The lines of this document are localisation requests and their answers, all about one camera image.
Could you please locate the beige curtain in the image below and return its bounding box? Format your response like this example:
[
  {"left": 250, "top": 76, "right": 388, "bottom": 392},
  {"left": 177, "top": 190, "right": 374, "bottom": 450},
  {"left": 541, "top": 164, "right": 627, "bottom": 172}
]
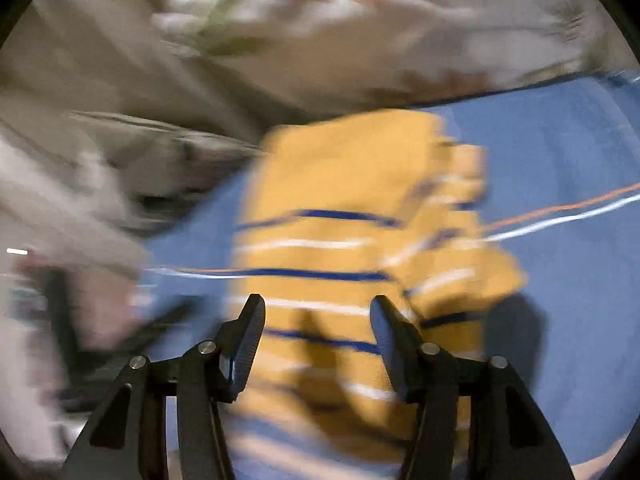
[{"left": 0, "top": 0, "right": 281, "bottom": 161}]

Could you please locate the blue striped bed sheet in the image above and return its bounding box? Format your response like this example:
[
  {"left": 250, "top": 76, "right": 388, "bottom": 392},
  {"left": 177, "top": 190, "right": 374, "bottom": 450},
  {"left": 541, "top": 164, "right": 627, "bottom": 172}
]
[{"left": 135, "top": 72, "right": 640, "bottom": 480}]

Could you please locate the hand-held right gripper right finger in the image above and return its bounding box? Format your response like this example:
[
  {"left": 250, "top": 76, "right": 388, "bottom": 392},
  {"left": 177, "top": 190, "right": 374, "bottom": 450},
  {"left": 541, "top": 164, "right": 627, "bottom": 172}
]
[{"left": 370, "top": 294, "right": 576, "bottom": 480}]

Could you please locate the yellow striped sweater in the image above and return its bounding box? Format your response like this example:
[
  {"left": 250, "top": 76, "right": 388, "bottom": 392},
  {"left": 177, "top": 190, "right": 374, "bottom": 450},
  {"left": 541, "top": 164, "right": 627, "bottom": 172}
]
[{"left": 227, "top": 110, "right": 529, "bottom": 461}]

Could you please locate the leaf print pillow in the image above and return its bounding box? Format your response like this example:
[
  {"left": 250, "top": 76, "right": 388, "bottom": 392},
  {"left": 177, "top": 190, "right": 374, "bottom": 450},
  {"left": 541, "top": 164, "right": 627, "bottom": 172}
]
[{"left": 150, "top": 0, "right": 616, "bottom": 111}]

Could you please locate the tree print pillow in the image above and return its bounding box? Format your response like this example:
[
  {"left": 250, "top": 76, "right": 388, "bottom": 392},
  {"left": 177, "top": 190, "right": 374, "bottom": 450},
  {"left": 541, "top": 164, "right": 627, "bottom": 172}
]
[{"left": 70, "top": 110, "right": 266, "bottom": 211}]

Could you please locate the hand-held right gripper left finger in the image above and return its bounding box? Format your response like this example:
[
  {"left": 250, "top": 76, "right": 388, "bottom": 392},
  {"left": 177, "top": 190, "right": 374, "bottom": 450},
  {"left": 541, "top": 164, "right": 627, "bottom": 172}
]
[{"left": 60, "top": 293, "right": 267, "bottom": 480}]

